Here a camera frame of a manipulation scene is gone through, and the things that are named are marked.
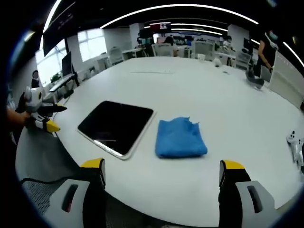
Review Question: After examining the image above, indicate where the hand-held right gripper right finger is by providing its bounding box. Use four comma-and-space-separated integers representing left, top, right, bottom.
218, 160, 281, 228

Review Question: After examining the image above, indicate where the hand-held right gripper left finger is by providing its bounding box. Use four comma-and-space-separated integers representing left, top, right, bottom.
48, 157, 106, 228

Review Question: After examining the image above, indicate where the dark square mirror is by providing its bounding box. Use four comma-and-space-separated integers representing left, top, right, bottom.
77, 100, 157, 160

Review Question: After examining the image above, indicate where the blue cleaning cloth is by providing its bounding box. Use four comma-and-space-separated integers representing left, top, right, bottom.
155, 116, 208, 159

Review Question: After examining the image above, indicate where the person's left hand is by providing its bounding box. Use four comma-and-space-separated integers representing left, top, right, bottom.
7, 108, 30, 128

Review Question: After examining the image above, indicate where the grey mesh office chair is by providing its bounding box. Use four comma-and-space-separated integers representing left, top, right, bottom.
15, 129, 91, 228

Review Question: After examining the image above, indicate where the black computer monitor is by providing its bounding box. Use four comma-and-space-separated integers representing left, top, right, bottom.
61, 51, 80, 86

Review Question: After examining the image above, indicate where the white device with black knobs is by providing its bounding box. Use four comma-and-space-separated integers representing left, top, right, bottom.
286, 130, 304, 167

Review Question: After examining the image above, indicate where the hanging dark screen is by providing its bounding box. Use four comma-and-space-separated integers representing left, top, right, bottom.
42, 7, 76, 57

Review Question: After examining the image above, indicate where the white office chair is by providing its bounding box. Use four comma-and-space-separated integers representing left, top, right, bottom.
152, 43, 174, 57
109, 46, 124, 65

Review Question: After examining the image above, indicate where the grey and black object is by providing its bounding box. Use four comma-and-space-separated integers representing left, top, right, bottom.
245, 68, 265, 90

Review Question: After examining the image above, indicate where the white partition panel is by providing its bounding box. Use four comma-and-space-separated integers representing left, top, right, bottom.
269, 51, 304, 109

